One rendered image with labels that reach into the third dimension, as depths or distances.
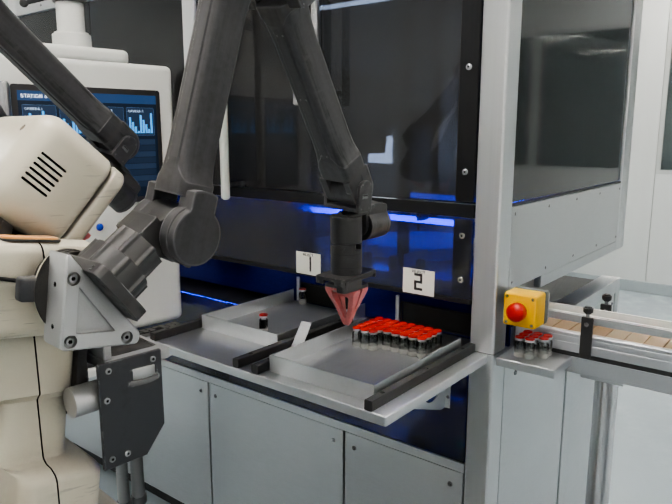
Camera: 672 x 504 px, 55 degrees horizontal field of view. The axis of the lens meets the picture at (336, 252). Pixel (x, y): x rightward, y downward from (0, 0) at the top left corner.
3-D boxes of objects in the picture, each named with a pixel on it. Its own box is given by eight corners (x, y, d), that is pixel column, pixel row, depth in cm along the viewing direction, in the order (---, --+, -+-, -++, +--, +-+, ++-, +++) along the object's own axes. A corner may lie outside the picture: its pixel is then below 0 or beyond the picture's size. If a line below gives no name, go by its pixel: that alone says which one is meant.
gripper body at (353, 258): (377, 279, 119) (377, 239, 117) (343, 290, 111) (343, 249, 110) (349, 274, 123) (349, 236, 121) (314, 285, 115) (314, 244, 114)
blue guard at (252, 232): (36, 223, 262) (32, 178, 258) (471, 299, 143) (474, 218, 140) (34, 223, 261) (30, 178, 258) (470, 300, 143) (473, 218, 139)
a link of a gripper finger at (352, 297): (376, 321, 120) (376, 273, 118) (353, 331, 115) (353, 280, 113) (347, 315, 124) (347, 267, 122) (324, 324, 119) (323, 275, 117)
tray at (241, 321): (292, 300, 188) (292, 289, 187) (365, 316, 172) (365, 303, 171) (202, 328, 162) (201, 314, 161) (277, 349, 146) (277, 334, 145)
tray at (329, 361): (365, 331, 159) (365, 317, 158) (460, 353, 143) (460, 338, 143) (269, 371, 132) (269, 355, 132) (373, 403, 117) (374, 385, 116)
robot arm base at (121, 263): (50, 259, 80) (94, 273, 72) (96, 215, 84) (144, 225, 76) (93, 304, 85) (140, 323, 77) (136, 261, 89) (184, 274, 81)
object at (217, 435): (219, 379, 360) (214, 224, 344) (600, 512, 234) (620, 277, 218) (46, 447, 283) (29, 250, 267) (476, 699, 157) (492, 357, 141)
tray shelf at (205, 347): (280, 304, 191) (280, 298, 191) (501, 353, 149) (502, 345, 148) (143, 345, 154) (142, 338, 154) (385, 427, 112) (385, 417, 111)
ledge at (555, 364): (520, 348, 152) (521, 341, 152) (576, 360, 144) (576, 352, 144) (495, 365, 141) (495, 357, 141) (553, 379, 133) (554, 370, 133)
